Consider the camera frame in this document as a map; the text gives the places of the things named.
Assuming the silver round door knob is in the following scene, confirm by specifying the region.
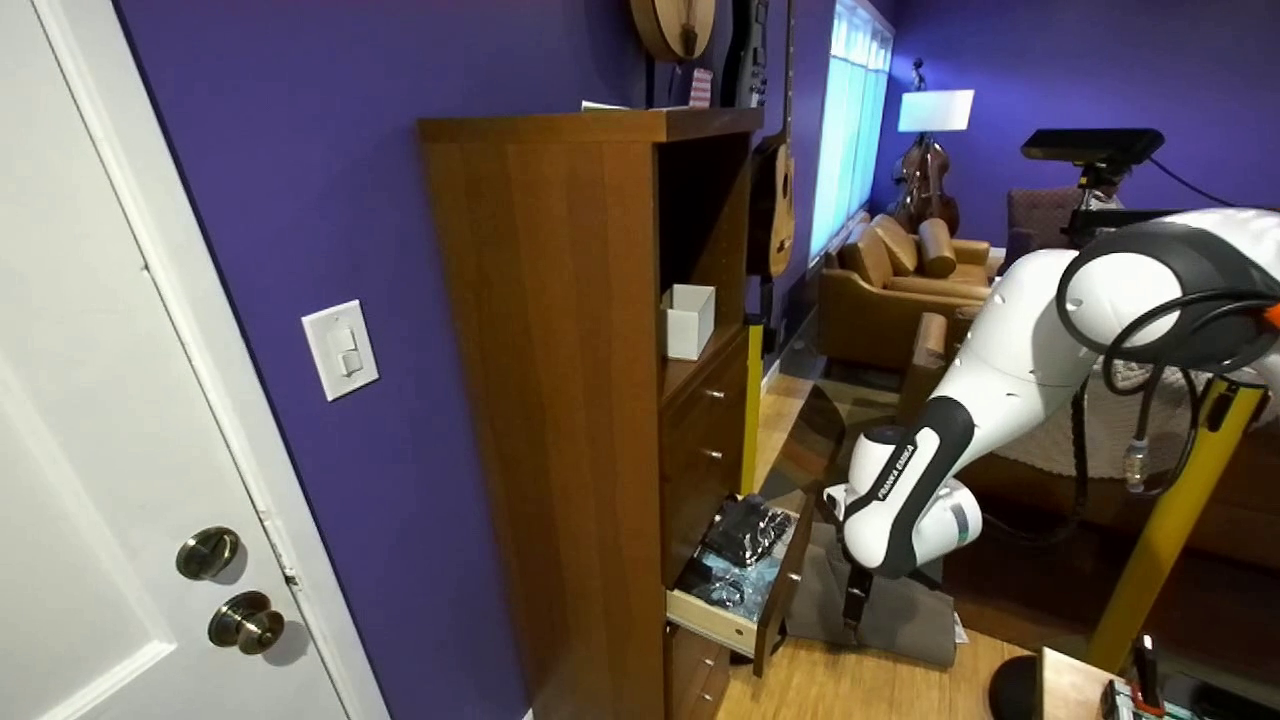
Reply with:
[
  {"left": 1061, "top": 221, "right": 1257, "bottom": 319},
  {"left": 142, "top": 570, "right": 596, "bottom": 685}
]
[{"left": 202, "top": 589, "right": 292, "bottom": 660}]

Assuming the white lamp shade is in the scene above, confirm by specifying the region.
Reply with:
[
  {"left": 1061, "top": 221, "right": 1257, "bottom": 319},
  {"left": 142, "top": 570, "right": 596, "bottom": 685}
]
[{"left": 897, "top": 85, "right": 980, "bottom": 137}]

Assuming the tan leather sofa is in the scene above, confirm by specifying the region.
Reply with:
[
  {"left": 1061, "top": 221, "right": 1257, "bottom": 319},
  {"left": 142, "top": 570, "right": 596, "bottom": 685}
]
[{"left": 810, "top": 212, "right": 1007, "bottom": 378}]

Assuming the brown acoustic guitar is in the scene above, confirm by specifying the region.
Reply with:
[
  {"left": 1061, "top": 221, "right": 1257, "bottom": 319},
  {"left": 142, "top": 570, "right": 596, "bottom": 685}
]
[{"left": 762, "top": 0, "right": 805, "bottom": 283}]

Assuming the grey cloth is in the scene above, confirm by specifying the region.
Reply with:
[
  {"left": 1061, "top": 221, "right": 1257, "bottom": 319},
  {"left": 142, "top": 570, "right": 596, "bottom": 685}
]
[{"left": 783, "top": 516, "right": 964, "bottom": 674}]

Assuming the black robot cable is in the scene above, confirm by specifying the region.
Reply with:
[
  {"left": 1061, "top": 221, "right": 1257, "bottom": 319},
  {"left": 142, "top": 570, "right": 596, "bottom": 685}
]
[{"left": 1052, "top": 252, "right": 1280, "bottom": 502}]

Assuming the teal item in plastic bag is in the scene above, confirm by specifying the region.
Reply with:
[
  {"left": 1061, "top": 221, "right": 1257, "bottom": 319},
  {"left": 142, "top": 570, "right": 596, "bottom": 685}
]
[{"left": 677, "top": 552, "right": 754, "bottom": 621}]

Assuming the round wooden instrument body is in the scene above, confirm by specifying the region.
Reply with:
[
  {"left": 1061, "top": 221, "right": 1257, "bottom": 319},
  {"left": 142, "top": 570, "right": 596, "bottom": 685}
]
[{"left": 629, "top": 0, "right": 719, "bottom": 68}]

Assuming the yellow pole with round base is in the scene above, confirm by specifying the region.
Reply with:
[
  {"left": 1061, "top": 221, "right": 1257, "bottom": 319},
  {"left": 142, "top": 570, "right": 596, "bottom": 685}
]
[{"left": 737, "top": 315, "right": 766, "bottom": 502}]

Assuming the black clothing in plastic bag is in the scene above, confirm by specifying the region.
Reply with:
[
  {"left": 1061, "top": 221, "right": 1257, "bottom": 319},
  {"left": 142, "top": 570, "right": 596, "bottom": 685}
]
[{"left": 698, "top": 495, "right": 793, "bottom": 574}]

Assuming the black vertical pole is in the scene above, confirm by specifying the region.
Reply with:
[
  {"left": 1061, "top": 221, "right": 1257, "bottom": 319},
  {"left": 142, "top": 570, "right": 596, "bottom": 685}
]
[{"left": 737, "top": 0, "right": 770, "bottom": 113}]

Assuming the brown wooden drawer cabinet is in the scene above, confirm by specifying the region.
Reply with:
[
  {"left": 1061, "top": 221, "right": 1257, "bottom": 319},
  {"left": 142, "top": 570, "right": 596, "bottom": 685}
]
[{"left": 414, "top": 109, "right": 766, "bottom": 720}]

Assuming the white light switch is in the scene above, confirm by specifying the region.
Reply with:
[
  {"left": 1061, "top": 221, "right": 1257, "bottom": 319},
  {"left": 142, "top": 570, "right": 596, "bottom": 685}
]
[{"left": 298, "top": 295, "right": 384, "bottom": 406}]

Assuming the red black hand tool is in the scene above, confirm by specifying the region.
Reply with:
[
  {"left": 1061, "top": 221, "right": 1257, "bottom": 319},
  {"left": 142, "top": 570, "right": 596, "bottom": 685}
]
[{"left": 1128, "top": 631, "right": 1166, "bottom": 711}]

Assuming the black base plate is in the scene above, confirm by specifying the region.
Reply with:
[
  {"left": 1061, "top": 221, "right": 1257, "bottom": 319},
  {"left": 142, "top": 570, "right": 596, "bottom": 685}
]
[{"left": 989, "top": 654, "right": 1047, "bottom": 720}]

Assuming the tan sofa cushion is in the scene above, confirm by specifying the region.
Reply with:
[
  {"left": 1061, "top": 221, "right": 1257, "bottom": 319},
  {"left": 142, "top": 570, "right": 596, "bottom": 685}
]
[
  {"left": 915, "top": 218, "right": 964, "bottom": 279},
  {"left": 871, "top": 212, "right": 924, "bottom": 279}
]

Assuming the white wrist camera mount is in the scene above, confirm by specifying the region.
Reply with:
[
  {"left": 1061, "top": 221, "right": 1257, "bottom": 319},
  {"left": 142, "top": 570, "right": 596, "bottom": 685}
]
[{"left": 814, "top": 482, "right": 859, "bottom": 525}]

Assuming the yellow slanted frame pole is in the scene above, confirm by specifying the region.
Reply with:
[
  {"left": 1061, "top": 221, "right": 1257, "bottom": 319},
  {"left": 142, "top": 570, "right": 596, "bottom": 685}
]
[{"left": 1084, "top": 378, "right": 1273, "bottom": 677}]

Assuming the dark brown sofa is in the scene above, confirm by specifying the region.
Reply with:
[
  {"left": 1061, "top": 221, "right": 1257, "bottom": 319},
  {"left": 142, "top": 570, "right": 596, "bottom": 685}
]
[{"left": 897, "top": 311, "right": 1280, "bottom": 576}]

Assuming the white open box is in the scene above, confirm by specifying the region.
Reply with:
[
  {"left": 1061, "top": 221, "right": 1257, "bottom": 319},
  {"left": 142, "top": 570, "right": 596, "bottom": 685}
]
[{"left": 661, "top": 279, "right": 719, "bottom": 366}]

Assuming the white panel door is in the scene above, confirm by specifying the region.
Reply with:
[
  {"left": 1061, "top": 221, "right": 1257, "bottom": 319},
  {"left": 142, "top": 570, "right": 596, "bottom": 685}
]
[{"left": 0, "top": 0, "right": 390, "bottom": 720}]

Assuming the bright window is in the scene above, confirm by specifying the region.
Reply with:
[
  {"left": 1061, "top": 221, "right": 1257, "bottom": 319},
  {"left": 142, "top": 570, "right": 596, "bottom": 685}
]
[{"left": 806, "top": 0, "right": 897, "bottom": 264}]

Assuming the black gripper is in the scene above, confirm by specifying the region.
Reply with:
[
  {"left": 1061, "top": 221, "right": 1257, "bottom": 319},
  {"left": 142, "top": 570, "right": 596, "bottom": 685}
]
[{"left": 838, "top": 566, "right": 888, "bottom": 654}]

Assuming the brown wooden drawer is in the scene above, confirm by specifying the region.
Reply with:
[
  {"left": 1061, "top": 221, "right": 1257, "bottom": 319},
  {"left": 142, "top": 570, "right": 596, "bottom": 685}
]
[
  {"left": 663, "top": 494, "right": 819, "bottom": 682},
  {"left": 663, "top": 664, "right": 737, "bottom": 720},
  {"left": 661, "top": 333, "right": 751, "bottom": 476},
  {"left": 661, "top": 398, "right": 751, "bottom": 546},
  {"left": 663, "top": 621, "right": 740, "bottom": 703}
]

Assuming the silver deadbolt knob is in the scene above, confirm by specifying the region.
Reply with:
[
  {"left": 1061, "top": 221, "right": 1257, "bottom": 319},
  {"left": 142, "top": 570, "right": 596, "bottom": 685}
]
[{"left": 171, "top": 525, "right": 253, "bottom": 586}]

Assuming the brown armchair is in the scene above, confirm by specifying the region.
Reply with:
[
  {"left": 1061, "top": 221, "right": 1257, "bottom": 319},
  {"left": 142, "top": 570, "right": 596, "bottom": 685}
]
[{"left": 1003, "top": 183, "right": 1086, "bottom": 264}]

